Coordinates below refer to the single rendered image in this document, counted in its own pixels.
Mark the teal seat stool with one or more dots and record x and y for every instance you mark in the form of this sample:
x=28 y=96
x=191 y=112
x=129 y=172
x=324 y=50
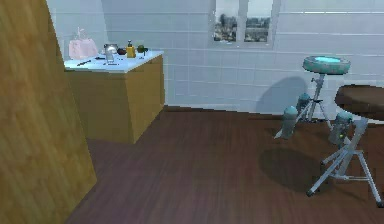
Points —
x=325 y=65

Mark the dark round bowl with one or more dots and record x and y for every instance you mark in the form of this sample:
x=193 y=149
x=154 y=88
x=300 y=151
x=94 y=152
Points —
x=121 y=51

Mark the wooden cupboard side panel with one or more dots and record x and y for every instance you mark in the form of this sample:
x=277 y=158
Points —
x=36 y=126

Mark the window with white frame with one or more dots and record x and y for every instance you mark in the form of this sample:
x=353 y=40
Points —
x=242 y=23

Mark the brown seat stool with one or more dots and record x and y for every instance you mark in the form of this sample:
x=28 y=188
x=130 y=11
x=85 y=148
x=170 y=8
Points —
x=361 y=100

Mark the wooden counter with pale top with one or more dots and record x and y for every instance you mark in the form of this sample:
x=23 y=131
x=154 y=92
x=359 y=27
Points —
x=123 y=100

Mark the yellow soap bottle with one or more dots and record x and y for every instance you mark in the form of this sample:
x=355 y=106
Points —
x=130 y=50

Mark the black small utensil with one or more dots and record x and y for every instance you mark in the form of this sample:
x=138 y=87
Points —
x=99 y=58

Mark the black knife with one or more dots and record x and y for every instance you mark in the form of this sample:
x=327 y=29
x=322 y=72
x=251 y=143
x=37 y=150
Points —
x=84 y=62

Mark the green round vegetable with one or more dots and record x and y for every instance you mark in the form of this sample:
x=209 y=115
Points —
x=142 y=49

